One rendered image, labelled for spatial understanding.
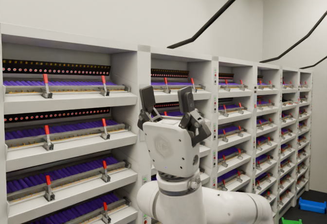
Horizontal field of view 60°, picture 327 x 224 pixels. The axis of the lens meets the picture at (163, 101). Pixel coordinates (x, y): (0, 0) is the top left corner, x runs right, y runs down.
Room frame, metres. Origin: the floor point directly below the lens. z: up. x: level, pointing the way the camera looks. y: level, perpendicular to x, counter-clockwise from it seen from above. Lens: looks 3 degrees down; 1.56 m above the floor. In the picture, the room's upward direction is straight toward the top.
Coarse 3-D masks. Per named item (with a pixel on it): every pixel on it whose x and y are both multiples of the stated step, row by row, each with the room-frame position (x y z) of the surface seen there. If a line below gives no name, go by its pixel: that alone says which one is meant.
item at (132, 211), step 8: (120, 192) 1.45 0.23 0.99; (128, 200) 1.39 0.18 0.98; (136, 200) 1.38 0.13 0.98; (120, 208) 1.36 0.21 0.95; (128, 208) 1.37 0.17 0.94; (136, 208) 1.38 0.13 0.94; (96, 216) 1.27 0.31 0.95; (112, 216) 1.29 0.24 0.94; (120, 216) 1.30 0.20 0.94; (128, 216) 1.32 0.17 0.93; (136, 216) 1.37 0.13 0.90
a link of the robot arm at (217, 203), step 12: (156, 180) 0.63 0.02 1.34; (144, 192) 0.59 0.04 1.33; (156, 192) 0.57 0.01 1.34; (204, 192) 0.66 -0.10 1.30; (216, 192) 0.66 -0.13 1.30; (228, 192) 0.67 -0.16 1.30; (240, 192) 0.73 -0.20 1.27; (144, 204) 0.58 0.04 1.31; (204, 204) 0.65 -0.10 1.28; (216, 204) 0.64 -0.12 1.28; (228, 204) 0.63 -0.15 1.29; (240, 204) 0.66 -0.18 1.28; (252, 204) 0.70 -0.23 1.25; (216, 216) 0.63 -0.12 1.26; (228, 216) 0.62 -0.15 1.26; (240, 216) 0.64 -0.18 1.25; (252, 216) 0.69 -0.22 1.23
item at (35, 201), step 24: (24, 168) 1.12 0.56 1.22; (48, 168) 1.19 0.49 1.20; (72, 168) 1.24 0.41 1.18; (96, 168) 1.28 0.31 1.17; (120, 168) 1.38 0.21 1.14; (24, 192) 1.01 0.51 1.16; (48, 192) 1.05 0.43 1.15; (72, 192) 1.11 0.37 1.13; (96, 192) 1.19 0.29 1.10; (24, 216) 0.95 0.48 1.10
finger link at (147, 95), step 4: (144, 88) 0.53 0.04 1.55; (148, 88) 0.54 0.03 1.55; (152, 88) 0.55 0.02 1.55; (140, 92) 0.53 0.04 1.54; (144, 92) 0.53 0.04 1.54; (148, 92) 0.54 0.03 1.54; (152, 92) 0.55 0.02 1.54; (140, 96) 0.53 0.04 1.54; (144, 96) 0.53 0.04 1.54; (148, 96) 0.54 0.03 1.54; (152, 96) 0.55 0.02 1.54; (144, 100) 0.53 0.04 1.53; (148, 100) 0.54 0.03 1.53; (152, 100) 0.55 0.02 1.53; (144, 104) 0.53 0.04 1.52; (148, 104) 0.54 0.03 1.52; (152, 104) 0.55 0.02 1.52; (144, 108) 0.53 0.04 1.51; (148, 108) 0.54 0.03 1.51; (152, 108) 0.55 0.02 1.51; (148, 112) 0.55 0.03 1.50; (140, 116) 0.56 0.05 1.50
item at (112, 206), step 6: (114, 204) 1.34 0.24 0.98; (120, 204) 1.37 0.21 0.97; (96, 210) 1.27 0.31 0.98; (102, 210) 1.28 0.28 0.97; (108, 210) 1.32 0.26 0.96; (84, 216) 1.21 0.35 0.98; (90, 216) 1.23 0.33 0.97; (66, 222) 1.16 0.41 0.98; (72, 222) 1.16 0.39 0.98; (78, 222) 1.19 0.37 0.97; (84, 222) 1.20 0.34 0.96
